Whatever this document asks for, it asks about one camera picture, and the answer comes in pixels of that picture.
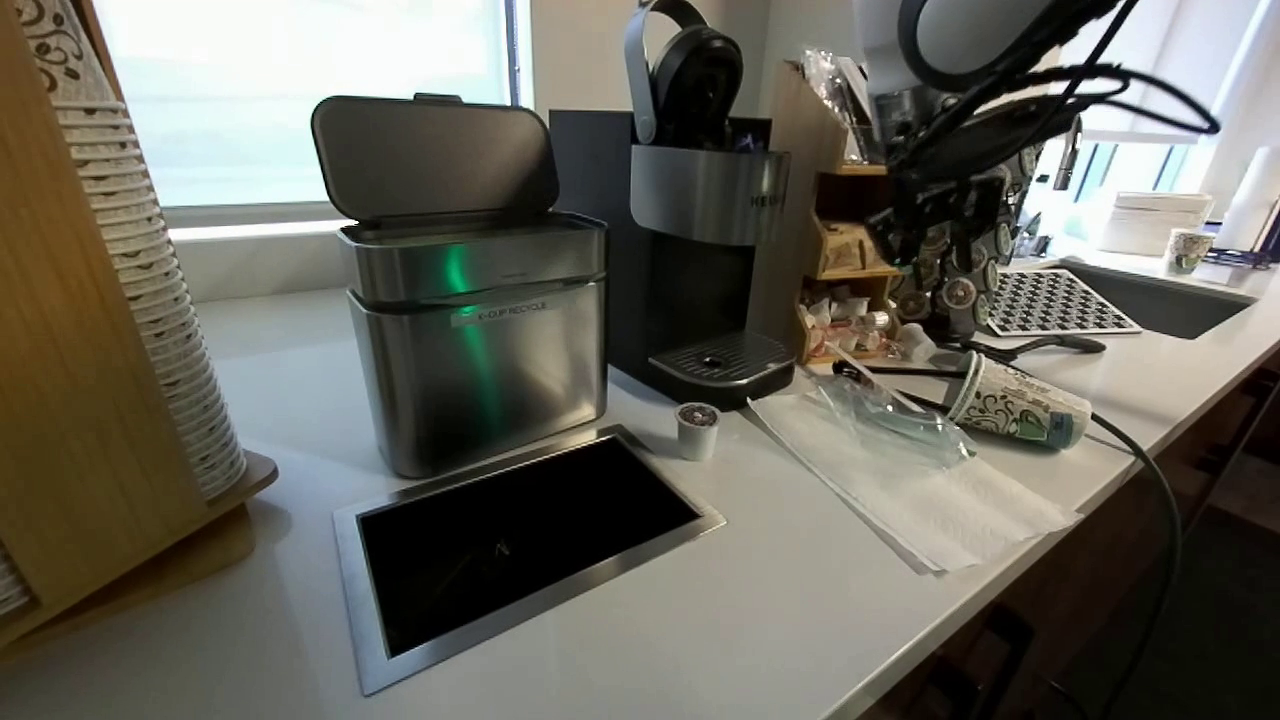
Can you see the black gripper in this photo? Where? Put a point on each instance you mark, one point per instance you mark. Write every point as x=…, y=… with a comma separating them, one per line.
x=964, y=162

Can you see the black straw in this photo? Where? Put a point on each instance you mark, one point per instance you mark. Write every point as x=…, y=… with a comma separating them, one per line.
x=905, y=371

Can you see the green printed paper cup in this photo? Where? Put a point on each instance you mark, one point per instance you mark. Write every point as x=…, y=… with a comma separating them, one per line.
x=1022, y=401

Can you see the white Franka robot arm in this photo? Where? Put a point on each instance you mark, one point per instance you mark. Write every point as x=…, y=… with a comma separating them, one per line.
x=984, y=34

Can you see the small printed paper cup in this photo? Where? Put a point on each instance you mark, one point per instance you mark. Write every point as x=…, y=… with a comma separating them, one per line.
x=1190, y=248

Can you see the wooden cup dispenser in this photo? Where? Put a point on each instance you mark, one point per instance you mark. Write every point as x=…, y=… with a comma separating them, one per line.
x=64, y=401

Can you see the wooden condiment organizer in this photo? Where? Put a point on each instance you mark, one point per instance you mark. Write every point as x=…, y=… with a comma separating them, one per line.
x=853, y=252

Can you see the black white patterned tray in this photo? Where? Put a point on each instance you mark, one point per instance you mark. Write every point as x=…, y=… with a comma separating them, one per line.
x=1063, y=302

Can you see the clear plastic wrapper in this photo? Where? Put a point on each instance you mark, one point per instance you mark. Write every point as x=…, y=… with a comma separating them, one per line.
x=900, y=423

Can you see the steel sink basin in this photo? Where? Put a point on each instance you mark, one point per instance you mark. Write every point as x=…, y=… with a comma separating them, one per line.
x=1180, y=305

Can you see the black silver coffee machine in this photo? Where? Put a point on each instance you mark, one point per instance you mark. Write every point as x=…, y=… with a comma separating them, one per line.
x=695, y=264

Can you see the loose white coffee pod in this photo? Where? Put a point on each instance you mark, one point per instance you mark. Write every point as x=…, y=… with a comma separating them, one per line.
x=696, y=430

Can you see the stainless steel lidded bin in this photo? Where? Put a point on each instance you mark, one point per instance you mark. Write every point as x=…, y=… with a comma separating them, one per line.
x=465, y=361

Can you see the steel framed counter chute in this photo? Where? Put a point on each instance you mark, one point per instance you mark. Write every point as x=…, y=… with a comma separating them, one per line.
x=523, y=534

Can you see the stacked white paper cups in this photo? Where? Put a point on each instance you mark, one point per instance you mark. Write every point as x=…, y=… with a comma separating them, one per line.
x=144, y=292

